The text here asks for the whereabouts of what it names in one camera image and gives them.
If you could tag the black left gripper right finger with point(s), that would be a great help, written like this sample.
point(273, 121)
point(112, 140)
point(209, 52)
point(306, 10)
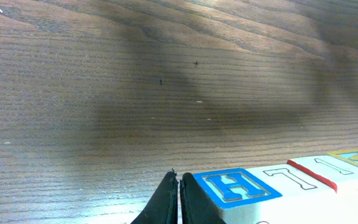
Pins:
point(196, 206)

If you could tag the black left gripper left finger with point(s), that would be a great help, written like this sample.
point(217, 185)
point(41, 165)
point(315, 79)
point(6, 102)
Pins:
point(162, 208)

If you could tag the wooden block red letter side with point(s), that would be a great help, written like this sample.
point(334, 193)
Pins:
point(241, 197)

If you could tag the wooden block red A side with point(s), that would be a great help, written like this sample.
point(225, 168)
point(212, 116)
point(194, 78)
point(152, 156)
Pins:
point(339, 175)

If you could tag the wooden block with turtle drawing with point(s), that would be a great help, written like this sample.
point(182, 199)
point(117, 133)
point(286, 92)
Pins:
point(303, 199)

